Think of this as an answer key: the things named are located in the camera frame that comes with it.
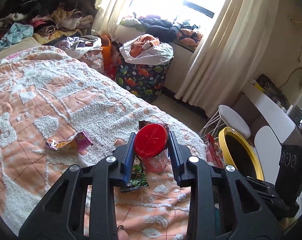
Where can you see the peach white tufted bedspread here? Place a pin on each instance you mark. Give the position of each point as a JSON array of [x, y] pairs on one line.
[[44, 93]]

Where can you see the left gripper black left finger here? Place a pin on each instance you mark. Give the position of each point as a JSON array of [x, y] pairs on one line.
[[80, 204]]

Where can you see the dark bag on desk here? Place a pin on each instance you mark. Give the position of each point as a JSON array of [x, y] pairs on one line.
[[264, 84]]

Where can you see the floral pink pillow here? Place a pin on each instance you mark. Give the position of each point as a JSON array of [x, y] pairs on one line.
[[94, 59]]

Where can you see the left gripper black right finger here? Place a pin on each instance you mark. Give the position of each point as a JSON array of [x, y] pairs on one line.
[[223, 203]]

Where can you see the green cartoon snack wrapper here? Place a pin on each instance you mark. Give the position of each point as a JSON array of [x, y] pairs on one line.
[[138, 177]]

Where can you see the cream curtain left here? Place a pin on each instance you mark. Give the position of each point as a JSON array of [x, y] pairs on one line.
[[109, 13]]

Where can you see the light blue crumpled garment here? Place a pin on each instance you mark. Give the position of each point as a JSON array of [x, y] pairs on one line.
[[15, 35]]

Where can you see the pile of clothes on bed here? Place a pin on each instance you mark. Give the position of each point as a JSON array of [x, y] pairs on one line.
[[52, 20]]

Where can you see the purple snack wrapper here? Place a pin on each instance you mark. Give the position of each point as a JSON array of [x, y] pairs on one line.
[[79, 143]]

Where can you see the white wire leg stool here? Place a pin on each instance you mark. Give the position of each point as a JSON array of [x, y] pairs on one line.
[[225, 117]]

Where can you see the white chair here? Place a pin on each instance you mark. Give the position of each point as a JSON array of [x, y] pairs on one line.
[[268, 149]]

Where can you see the white vanity desk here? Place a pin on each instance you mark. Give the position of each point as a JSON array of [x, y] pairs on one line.
[[258, 110]]

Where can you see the red snack packet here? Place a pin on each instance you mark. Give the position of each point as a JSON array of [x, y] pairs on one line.
[[214, 153]]

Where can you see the cream curtain right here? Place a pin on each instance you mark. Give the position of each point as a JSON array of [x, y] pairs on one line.
[[225, 60]]

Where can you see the cream curtain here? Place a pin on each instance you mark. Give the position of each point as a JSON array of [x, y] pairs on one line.
[[225, 60], [109, 13]]

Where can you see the orange bag by bed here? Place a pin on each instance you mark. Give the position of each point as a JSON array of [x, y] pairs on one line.
[[106, 52]]

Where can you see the clothes on window sill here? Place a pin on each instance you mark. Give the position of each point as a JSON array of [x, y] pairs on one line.
[[185, 32]]

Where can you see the yellow rimmed trash bin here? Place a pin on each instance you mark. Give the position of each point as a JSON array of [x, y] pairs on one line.
[[237, 152]]

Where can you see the white plastic bag with clothes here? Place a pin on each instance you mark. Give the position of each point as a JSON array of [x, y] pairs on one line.
[[146, 49]]

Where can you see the dinosaur print laundry basket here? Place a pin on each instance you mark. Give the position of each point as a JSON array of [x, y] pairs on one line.
[[143, 80]]

